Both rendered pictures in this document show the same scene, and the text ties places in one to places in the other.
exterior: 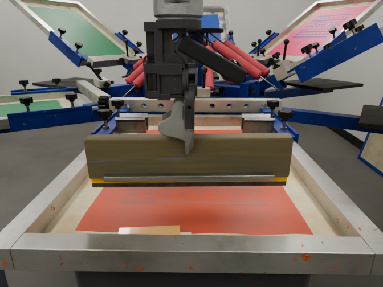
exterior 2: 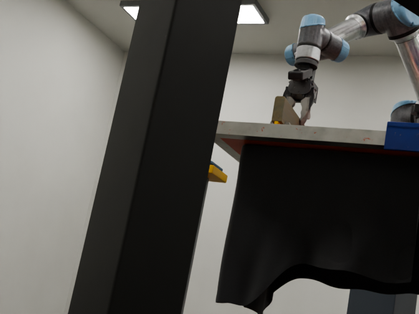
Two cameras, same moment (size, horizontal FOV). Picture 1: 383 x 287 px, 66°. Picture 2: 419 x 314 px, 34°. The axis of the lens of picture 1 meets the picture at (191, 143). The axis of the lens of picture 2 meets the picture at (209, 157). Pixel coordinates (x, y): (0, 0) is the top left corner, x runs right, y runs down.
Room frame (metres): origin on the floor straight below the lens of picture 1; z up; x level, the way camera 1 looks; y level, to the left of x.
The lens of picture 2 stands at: (1.09, -1.90, 0.47)
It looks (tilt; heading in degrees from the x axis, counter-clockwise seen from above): 13 degrees up; 114
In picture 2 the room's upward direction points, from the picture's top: 11 degrees clockwise
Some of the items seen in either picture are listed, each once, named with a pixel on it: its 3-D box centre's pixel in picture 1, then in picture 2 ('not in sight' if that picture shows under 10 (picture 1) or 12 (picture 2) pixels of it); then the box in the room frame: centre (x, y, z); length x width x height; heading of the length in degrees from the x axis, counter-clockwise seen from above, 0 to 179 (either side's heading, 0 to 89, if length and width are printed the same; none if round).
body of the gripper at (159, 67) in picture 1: (174, 61); (303, 81); (0.49, 0.03, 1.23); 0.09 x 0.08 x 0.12; 89
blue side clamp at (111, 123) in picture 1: (113, 129); not in sight; (0.98, 0.27, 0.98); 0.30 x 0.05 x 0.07; 179
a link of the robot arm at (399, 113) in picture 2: not in sight; (407, 119); (0.72, 0.71, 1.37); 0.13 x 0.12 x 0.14; 152
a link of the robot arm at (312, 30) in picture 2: not in sight; (312, 33); (0.49, 0.02, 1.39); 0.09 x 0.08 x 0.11; 62
